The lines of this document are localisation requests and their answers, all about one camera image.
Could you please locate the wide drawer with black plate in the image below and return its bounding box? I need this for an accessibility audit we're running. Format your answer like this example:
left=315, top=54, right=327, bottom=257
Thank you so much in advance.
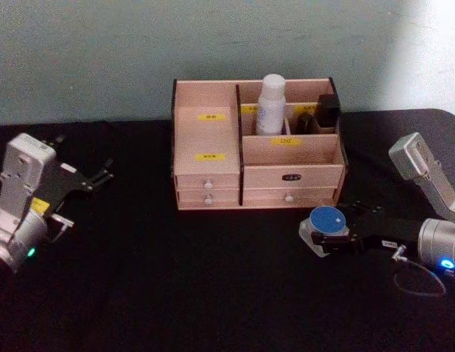
left=243, top=164, right=345, bottom=189

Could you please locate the black rectangular box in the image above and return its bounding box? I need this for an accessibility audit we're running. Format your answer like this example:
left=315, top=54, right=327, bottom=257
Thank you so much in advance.
left=316, top=94, right=342, bottom=130

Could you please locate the white plastic bottle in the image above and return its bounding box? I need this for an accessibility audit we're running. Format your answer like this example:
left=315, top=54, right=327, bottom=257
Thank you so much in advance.
left=256, top=73, right=288, bottom=136

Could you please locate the clear jar with blue lid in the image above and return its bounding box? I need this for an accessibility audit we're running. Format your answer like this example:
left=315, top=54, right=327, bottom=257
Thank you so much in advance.
left=298, top=205, right=350, bottom=260

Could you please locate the small round black bottle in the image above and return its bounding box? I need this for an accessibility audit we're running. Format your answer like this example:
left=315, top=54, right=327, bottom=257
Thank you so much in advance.
left=296, top=112, right=319, bottom=135

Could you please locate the small wooden organizer drawer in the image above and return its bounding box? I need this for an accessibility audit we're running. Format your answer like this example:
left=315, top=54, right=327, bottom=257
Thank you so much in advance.
left=175, top=173, right=241, bottom=191
left=176, top=188, right=241, bottom=207

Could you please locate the light wooden desk organizer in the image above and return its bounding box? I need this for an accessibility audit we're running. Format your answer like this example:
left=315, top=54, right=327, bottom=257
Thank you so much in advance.
left=171, top=77, right=349, bottom=212

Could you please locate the wide plain wooden drawer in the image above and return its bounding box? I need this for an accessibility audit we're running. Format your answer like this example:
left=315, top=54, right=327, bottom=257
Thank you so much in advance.
left=242, top=187, right=339, bottom=208

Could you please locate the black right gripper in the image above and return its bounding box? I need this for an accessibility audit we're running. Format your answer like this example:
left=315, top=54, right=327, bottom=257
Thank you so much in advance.
left=310, top=202, right=422, bottom=255

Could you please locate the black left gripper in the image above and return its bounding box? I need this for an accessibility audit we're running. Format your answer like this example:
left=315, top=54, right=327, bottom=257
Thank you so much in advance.
left=32, top=134, right=115, bottom=220

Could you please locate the thin dark gripper cable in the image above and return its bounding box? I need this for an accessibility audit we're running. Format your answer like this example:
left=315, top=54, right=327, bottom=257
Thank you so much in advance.
left=391, top=246, right=449, bottom=298

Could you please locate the black table cloth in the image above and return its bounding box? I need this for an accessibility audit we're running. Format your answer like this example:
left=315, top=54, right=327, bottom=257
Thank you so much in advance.
left=0, top=108, right=455, bottom=352

